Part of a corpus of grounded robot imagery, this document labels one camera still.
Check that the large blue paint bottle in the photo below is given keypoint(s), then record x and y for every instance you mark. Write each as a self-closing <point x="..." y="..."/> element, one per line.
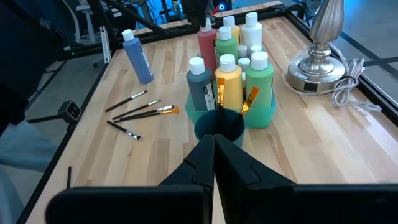
<point x="138" y="62"/>

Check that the silver table lamp white shade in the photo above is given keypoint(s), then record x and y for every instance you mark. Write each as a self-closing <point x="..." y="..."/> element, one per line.
<point x="317" y="62"/>

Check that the white office chair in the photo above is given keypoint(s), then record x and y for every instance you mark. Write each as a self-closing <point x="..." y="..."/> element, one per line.
<point x="84" y="18"/>

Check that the large dark grey paint bottle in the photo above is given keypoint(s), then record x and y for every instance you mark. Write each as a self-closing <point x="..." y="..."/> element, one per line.
<point x="199" y="90"/>

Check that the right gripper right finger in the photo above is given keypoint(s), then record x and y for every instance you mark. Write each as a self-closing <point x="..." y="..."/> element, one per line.
<point x="280" y="202"/>

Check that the large light green paint bottle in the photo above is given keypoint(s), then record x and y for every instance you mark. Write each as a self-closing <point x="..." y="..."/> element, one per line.
<point x="259" y="84"/>

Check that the small black camera box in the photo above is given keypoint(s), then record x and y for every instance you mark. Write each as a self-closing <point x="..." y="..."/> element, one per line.
<point x="71" y="110"/>

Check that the paintbrush with orange bristles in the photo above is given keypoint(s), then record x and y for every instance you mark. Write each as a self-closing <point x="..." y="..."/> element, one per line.
<point x="174" y="110"/>

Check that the silver aluminium bracket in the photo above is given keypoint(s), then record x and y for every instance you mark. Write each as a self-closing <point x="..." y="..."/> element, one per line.
<point x="105" y="43"/>

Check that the paintbrush with yellow bristles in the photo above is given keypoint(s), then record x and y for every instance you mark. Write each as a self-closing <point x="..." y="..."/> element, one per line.
<point x="248" y="99"/>

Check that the large white paint bottle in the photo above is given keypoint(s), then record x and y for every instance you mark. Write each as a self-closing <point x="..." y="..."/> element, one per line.
<point x="252" y="32"/>

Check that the large red paint bottle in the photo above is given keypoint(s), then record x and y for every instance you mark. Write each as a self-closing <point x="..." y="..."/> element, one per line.
<point x="206" y="49"/>

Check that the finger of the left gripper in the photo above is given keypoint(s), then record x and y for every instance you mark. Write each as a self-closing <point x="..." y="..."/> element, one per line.
<point x="196" y="12"/>

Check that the black paintbrush white bristles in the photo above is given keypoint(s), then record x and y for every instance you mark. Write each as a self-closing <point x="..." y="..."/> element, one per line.
<point x="124" y="101"/>

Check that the dark green plastic cup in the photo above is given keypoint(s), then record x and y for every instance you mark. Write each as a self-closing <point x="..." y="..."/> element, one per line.
<point x="205" y="127"/>

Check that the small purple paint bottle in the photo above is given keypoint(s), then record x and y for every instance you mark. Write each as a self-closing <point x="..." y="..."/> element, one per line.
<point x="242" y="50"/>

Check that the teal translucent plastic bin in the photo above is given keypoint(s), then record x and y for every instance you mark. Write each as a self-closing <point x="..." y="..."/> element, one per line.
<point x="261" y="116"/>

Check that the person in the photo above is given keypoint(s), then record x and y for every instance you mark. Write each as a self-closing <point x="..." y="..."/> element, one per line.
<point x="18" y="62"/>

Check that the long paintbrush orange bristles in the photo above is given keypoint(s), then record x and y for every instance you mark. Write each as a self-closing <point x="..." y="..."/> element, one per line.
<point x="220" y="90"/>

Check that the small red paint bottle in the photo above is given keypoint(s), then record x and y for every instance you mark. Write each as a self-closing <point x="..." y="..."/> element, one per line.
<point x="244" y="63"/>

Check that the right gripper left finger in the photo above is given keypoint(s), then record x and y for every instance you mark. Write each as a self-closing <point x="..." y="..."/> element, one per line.
<point x="155" y="202"/>

